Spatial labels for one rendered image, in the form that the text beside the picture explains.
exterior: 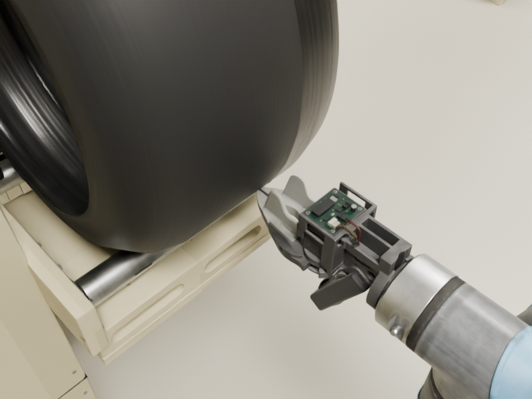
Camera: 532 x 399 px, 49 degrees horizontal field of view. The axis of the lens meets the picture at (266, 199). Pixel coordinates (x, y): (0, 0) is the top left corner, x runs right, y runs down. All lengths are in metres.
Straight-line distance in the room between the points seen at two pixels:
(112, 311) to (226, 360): 0.94
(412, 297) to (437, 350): 0.05
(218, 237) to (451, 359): 0.44
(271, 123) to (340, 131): 1.80
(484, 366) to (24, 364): 0.65
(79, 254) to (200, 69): 0.56
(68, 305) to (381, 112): 1.93
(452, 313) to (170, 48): 0.35
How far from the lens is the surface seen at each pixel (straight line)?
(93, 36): 0.50
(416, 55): 2.89
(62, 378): 1.06
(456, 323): 0.60
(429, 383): 0.69
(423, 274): 0.61
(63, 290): 0.79
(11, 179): 1.01
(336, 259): 0.65
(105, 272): 0.82
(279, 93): 0.59
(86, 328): 0.79
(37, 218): 1.08
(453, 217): 2.17
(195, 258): 0.89
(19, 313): 0.88
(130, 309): 0.85
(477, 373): 0.60
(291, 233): 0.70
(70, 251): 1.02
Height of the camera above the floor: 1.57
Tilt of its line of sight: 48 degrees down
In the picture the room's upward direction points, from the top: straight up
